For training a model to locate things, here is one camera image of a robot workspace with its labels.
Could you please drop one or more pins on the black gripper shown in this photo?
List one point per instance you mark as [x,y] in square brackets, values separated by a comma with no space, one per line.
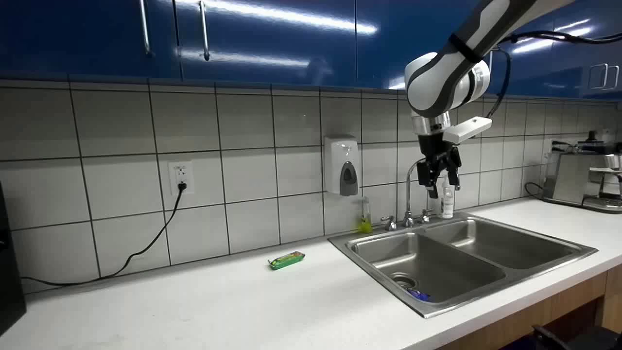
[439,154]

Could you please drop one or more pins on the blue snack packet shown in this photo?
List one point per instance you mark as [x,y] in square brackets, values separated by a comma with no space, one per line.
[421,296]

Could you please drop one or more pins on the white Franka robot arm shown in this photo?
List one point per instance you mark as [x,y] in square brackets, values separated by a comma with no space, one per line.
[448,78]

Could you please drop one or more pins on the chrome sink faucet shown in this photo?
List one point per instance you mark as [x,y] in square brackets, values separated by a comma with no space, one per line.
[409,195]

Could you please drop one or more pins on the stainless steel double sink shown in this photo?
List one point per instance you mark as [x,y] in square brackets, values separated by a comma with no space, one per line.
[454,263]

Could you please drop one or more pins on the sink drain strainer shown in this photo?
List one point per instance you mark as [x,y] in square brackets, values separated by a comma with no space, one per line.
[404,280]

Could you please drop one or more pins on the green snack packet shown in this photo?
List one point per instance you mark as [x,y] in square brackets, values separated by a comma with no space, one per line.
[287,261]

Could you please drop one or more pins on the small white bottle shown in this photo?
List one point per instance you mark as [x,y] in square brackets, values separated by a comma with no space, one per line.
[448,206]

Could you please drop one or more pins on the green dish soap bottle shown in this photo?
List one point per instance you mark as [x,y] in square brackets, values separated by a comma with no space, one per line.
[365,224]

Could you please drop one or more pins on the silver coffee machine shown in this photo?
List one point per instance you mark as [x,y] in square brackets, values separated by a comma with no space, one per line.
[580,177]

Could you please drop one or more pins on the black chair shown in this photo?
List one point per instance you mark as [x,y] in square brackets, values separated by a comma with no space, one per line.
[571,340]

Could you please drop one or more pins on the blue cabinet door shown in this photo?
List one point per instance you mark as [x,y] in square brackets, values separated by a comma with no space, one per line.
[273,45]
[79,39]

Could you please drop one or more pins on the white wall soap dispenser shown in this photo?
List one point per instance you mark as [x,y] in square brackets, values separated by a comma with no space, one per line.
[341,165]

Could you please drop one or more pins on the white wall power outlet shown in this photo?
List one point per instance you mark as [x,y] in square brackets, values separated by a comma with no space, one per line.
[182,175]

